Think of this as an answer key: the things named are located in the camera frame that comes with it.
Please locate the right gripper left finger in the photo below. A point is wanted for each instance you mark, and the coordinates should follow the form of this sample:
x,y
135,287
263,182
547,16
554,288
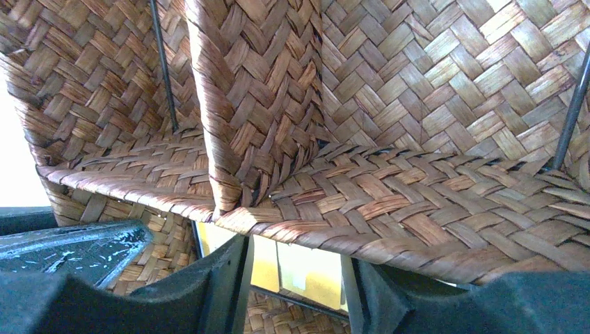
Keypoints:
x,y
208,296

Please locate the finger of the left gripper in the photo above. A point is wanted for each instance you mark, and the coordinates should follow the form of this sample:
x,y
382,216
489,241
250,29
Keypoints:
x,y
97,253

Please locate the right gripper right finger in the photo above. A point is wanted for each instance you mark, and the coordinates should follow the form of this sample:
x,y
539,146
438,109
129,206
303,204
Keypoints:
x,y
383,299

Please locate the brown woven basket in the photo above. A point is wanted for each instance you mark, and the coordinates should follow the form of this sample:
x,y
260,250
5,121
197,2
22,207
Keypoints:
x,y
445,138

